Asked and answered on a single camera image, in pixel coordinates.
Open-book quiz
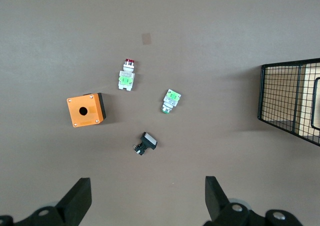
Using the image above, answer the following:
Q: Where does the brown tape patch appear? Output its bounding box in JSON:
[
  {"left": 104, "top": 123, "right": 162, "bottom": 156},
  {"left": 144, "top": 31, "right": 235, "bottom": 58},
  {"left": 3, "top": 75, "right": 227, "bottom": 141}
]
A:
[{"left": 141, "top": 32, "right": 153, "bottom": 46}]

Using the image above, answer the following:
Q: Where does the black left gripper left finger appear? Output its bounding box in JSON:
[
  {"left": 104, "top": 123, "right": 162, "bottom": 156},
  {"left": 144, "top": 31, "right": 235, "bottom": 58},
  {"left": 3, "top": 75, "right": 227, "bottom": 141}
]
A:
[{"left": 0, "top": 177, "right": 93, "bottom": 226}]

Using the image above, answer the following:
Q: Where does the red push button switch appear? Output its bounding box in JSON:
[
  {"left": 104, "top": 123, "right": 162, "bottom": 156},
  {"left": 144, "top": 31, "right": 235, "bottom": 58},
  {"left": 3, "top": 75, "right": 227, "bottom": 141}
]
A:
[{"left": 116, "top": 58, "right": 137, "bottom": 92}]

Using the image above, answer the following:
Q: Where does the black white-faced push button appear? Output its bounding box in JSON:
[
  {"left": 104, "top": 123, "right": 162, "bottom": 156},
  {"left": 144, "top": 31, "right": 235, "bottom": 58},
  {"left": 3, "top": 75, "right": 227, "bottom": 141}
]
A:
[{"left": 133, "top": 131, "right": 159, "bottom": 157}]

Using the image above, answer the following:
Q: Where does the orange button enclosure box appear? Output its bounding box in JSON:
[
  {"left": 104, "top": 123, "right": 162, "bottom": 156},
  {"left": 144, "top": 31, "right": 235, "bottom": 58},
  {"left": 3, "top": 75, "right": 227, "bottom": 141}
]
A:
[{"left": 66, "top": 92, "right": 107, "bottom": 129}]

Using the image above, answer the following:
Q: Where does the black wire basket rack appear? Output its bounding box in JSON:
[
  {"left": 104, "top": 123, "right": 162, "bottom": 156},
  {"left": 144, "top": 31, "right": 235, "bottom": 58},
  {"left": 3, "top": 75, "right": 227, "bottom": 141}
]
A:
[{"left": 257, "top": 57, "right": 320, "bottom": 147}]

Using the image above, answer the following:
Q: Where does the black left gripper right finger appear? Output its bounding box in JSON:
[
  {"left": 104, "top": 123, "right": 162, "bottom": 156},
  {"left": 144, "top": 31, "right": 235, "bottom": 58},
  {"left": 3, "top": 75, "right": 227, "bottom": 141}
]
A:
[{"left": 203, "top": 176, "right": 304, "bottom": 226}]

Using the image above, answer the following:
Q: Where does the green push button switch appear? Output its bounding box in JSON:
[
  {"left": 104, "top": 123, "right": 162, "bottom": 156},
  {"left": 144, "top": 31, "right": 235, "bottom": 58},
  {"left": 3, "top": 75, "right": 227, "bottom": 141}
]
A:
[{"left": 159, "top": 88, "right": 182, "bottom": 115}]

